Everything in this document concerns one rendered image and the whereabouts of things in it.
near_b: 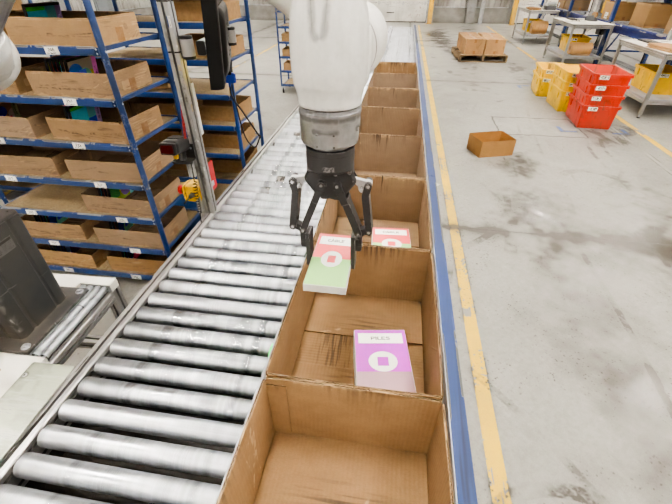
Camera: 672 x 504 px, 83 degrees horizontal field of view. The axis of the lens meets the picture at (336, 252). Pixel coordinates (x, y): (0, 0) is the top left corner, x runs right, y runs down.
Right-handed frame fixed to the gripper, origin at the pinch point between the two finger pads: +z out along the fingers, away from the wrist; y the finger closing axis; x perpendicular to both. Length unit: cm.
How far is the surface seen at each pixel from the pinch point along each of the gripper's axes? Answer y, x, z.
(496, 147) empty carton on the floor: 116, 351, 107
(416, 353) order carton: 19.0, 2.3, 28.7
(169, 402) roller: -39, -10, 43
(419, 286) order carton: 19.3, 19.1, 23.0
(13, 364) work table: -84, -6, 42
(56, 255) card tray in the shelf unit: -186, 100, 96
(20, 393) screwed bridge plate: -75, -14, 42
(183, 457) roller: -29, -22, 42
